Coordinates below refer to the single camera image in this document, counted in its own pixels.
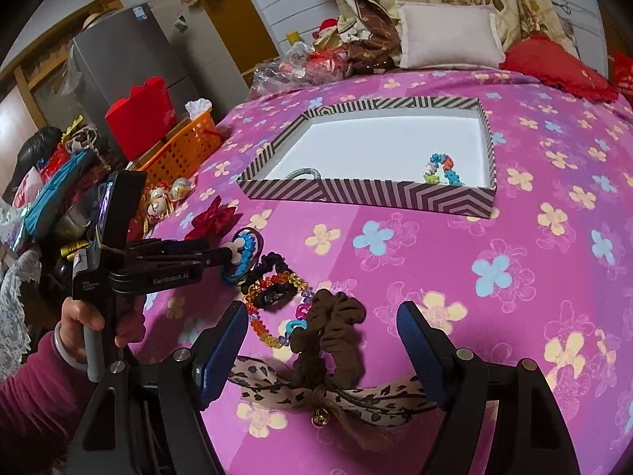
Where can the red shopping bag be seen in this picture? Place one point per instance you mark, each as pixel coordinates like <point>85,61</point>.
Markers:
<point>624,69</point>

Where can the brown scrunchie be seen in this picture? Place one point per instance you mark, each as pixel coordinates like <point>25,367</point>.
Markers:
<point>341,316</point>

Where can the clear plastic bags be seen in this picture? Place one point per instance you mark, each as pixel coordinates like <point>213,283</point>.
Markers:
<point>277,72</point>

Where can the small yellow item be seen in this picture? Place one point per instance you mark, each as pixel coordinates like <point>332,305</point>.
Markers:
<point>293,37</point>

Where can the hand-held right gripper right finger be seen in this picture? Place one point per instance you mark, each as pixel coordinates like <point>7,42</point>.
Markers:
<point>423,351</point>

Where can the white pillow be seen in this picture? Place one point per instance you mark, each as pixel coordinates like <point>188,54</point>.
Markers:
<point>445,34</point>

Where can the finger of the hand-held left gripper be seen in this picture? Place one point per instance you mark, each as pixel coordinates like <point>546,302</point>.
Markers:
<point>217,258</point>
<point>168,247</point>

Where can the person's left forearm maroon sleeve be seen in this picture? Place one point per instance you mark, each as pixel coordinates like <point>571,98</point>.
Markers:
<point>29,405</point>

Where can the white tissue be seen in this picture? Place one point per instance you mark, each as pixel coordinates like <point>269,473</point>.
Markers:
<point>198,108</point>

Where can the white lace cloth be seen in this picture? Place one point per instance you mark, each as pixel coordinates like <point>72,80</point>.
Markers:
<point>15,297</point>

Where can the blue plastic wrapper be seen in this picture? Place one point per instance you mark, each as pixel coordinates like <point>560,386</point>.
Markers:
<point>54,195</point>

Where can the pale jade bangle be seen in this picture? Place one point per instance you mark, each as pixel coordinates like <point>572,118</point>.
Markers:
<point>62,344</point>

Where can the person's left hand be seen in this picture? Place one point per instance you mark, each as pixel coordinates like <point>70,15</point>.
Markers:
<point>74,321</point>

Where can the foil wrapped egg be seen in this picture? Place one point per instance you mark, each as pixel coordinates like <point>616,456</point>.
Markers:
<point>180,189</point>
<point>160,193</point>
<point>157,209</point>

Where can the pink floral bedsheet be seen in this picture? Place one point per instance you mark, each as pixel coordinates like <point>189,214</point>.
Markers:
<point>494,282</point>

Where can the striped cardboard box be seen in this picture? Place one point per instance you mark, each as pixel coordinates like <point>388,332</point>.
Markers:
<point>395,198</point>

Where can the red paper bag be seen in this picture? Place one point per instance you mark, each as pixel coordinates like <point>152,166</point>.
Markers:
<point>141,118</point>

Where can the brown floral blanket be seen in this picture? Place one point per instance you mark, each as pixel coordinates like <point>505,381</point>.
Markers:
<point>376,24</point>

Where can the red frilled cushion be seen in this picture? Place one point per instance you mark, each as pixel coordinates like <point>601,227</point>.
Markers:
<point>549,67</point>

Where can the santa plush toy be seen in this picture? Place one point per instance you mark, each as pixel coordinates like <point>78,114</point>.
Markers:
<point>329,32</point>

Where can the red bow hair clip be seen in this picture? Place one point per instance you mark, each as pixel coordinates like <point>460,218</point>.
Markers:
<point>210,220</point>

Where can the black scrunchie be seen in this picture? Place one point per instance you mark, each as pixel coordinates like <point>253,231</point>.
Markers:
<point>274,261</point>

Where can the brown wooden door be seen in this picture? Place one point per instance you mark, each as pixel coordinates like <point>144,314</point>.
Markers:
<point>237,24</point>

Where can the grey refrigerator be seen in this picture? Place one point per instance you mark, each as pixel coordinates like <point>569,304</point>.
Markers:
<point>128,44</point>

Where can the orange plastic basket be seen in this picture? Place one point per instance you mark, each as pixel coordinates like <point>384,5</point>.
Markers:
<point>193,143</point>

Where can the black round object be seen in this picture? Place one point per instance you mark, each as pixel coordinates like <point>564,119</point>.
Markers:
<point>37,151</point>

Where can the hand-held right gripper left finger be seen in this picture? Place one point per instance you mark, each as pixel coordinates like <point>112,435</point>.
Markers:
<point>225,351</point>

